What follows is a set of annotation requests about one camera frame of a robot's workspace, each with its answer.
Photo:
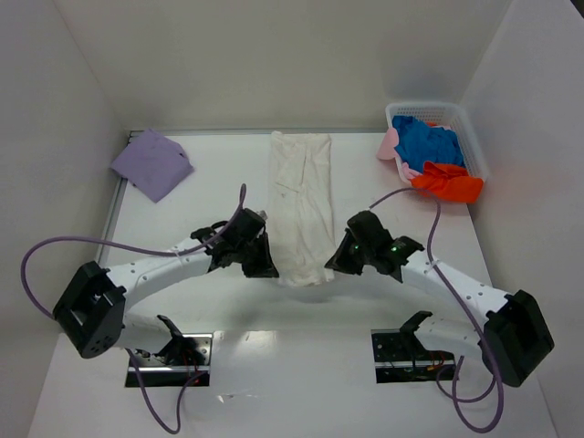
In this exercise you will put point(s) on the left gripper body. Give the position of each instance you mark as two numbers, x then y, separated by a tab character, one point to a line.
257	257

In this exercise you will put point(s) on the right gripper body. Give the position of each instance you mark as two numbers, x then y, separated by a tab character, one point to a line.
345	255

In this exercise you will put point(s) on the white t shirt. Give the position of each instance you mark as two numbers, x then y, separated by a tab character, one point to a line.
300	223

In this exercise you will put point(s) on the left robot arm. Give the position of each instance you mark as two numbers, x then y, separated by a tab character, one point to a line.
93	310

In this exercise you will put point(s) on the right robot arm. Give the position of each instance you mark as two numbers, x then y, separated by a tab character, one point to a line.
508	334

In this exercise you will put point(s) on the pink t shirt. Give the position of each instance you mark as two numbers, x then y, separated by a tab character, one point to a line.
387	152

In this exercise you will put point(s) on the orange t shirt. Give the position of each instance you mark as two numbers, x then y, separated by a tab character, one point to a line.
449	182

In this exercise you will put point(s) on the blue t shirt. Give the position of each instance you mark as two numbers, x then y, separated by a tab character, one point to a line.
420	143

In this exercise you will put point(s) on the folded purple t shirt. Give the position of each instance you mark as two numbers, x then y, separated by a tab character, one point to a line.
154	164

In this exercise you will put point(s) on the white plastic basket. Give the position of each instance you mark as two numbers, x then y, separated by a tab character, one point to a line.
450	115

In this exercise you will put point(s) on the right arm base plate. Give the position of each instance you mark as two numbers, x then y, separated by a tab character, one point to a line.
401	360

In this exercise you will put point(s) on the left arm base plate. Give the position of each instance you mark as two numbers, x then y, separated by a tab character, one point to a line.
172	370

